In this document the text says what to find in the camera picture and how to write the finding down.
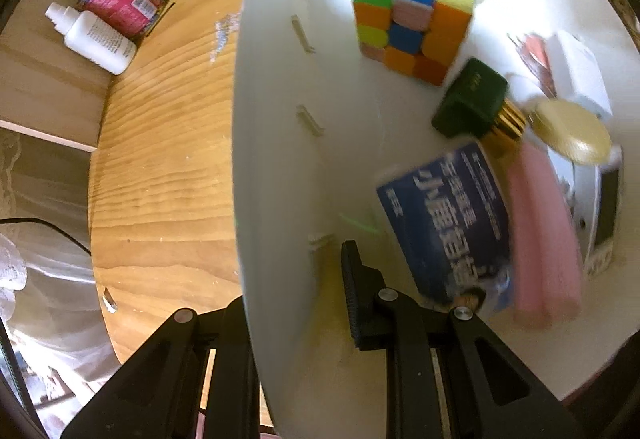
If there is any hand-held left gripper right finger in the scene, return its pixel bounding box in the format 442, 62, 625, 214
340, 240, 583, 439

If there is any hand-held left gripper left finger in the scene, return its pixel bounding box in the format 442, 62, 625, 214
60, 296, 261, 439

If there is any blue printed packet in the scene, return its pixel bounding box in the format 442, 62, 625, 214
376, 142, 516, 317

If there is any pink hair roller clip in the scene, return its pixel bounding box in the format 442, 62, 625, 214
505, 139, 583, 327

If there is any green bottle with gold cap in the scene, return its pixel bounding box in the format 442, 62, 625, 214
431, 58, 531, 155

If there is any white plastic storage bin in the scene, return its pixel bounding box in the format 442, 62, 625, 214
232, 0, 640, 439

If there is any white handheld device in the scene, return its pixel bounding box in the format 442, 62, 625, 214
547, 146, 626, 277

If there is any cream round compact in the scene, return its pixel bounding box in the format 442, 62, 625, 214
531, 99, 612, 165

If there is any colourful puzzle cube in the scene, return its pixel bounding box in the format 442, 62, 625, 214
352, 0, 476, 86

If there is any white charger adapter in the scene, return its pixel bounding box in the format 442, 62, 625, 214
545, 32, 613, 120

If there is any white cloth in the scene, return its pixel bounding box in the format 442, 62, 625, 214
0, 124, 118, 420

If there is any red striped item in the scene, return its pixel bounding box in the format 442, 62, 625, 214
507, 33, 556, 95

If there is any white plastic bottle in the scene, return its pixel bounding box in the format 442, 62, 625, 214
44, 2, 137, 76

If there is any pink printed can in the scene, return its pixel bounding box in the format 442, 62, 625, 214
77, 0, 166, 38

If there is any black cable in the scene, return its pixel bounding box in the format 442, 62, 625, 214
0, 218, 93, 260

